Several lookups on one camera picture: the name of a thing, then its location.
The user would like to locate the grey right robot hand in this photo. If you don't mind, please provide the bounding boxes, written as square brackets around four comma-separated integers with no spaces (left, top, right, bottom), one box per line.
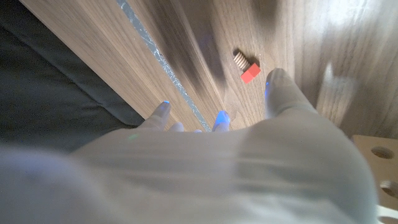
[0,67,382,224]

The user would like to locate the wooden screw with red head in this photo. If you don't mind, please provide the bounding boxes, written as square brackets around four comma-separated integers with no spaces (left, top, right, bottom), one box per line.
[233,51,262,85]

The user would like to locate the grey tape outline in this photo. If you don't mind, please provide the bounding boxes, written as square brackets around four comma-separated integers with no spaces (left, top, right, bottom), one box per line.
[116,0,212,132]

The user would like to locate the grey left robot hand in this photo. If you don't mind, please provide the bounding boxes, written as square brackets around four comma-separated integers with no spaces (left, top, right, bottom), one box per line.
[377,204,398,223]

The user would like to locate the black backdrop curtain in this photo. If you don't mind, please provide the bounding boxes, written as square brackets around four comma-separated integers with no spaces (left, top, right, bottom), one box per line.
[0,0,146,153]

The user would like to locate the wooden block with holes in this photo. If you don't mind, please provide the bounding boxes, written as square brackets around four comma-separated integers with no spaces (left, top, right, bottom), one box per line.
[351,134,398,212]

